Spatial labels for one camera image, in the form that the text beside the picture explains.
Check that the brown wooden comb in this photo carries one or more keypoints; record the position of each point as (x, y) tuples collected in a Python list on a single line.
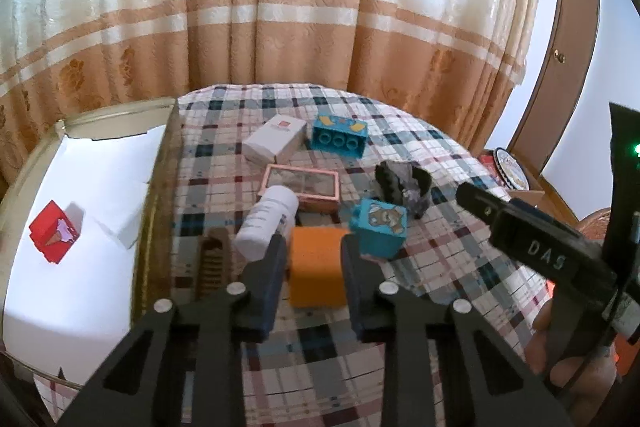
[(214, 263)]

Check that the red toy brick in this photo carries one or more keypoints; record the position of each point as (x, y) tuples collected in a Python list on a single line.
[(52, 233)]

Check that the grey black rock toy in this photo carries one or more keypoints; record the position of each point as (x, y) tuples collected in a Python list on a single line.
[(404, 184)]

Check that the cream and tan curtain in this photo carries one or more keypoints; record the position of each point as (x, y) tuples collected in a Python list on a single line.
[(453, 63)]

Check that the white rectangular carton box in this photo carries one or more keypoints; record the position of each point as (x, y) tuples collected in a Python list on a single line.
[(276, 141)]

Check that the white pill bottle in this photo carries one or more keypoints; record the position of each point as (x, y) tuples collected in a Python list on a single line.
[(274, 213)]

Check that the person's right hand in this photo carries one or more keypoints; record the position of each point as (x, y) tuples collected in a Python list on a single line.
[(595, 381)]

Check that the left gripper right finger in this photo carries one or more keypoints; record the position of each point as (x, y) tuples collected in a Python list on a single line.
[(371, 314)]

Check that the orange toy cube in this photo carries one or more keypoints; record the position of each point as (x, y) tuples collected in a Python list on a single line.
[(316, 276)]

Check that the pink framed makeup palette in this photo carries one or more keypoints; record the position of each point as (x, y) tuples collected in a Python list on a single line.
[(317, 190)]

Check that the brown wooden door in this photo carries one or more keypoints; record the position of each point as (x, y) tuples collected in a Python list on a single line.
[(559, 84)]

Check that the gold metal tin tray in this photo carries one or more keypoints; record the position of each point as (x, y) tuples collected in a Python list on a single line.
[(113, 171)]

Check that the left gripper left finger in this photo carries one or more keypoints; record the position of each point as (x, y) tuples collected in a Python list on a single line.
[(263, 280)]

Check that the round cookie tin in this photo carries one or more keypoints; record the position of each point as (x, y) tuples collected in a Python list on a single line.
[(510, 170)]

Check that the brown cardboard box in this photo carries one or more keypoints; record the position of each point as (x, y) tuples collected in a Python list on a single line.
[(533, 196)]

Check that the wicker chair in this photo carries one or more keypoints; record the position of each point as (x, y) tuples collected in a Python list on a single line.
[(610, 231)]

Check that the long blue toy brick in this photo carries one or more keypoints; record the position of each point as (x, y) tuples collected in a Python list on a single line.
[(339, 135)]

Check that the blue bear toy brick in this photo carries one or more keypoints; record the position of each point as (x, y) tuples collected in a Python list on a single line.
[(381, 228)]

